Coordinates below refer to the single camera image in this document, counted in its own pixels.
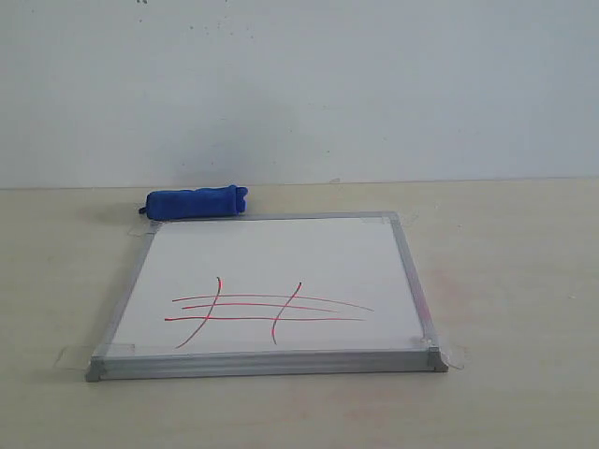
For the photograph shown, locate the white board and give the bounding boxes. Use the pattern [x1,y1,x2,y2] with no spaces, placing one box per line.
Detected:
[86,212,438,382]

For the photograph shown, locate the clear tape back left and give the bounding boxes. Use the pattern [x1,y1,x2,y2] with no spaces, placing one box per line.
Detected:
[126,222,161,238]

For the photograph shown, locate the blue cloth eraser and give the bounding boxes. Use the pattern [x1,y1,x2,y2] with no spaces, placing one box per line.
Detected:
[139,185,249,221]

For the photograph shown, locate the clear tape back right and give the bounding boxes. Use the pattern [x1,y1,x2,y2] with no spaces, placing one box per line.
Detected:
[360,211,419,228]

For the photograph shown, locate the clear tape front right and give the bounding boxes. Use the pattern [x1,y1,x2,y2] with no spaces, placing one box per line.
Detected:
[414,338,469,372]

